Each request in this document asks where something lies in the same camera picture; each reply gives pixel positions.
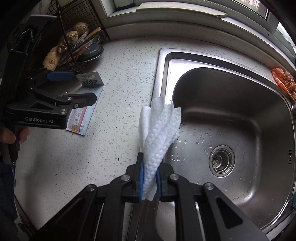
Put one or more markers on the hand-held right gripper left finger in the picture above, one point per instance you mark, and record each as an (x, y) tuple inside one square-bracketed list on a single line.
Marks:
[(140, 176)]

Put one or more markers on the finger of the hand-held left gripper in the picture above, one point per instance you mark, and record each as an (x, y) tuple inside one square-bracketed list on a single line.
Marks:
[(60, 76), (78, 98)]

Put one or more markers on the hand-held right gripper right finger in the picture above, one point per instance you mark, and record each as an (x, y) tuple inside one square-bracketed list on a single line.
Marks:
[(158, 183)]

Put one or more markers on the grey white sachet packet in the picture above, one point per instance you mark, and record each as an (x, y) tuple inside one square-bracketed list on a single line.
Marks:
[(81, 120)]

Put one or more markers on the white paper towel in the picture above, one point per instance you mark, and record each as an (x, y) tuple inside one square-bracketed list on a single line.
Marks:
[(157, 129)]

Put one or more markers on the person's left hand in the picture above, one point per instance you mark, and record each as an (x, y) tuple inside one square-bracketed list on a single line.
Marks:
[(7, 136)]

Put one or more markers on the ginger root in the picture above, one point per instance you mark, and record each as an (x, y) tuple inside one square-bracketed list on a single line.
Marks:
[(52, 59)]

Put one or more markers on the metal grater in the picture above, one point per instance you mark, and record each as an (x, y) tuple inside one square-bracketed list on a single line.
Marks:
[(74, 49)]

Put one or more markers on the small black round lid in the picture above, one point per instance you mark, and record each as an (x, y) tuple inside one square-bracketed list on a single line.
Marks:
[(92, 52)]

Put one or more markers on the red flat packets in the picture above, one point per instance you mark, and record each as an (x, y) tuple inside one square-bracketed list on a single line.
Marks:
[(91, 37)]

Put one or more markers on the person's dark blue clothing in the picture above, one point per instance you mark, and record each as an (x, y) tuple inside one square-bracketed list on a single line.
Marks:
[(7, 197)]

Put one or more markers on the stainless steel sink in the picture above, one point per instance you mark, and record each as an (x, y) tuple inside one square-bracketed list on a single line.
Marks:
[(231, 115)]

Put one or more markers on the orange cloth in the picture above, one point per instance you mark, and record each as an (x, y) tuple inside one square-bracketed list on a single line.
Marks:
[(284, 80)]

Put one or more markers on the grey window frame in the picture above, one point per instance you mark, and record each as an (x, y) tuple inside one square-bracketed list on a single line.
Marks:
[(161, 9)]

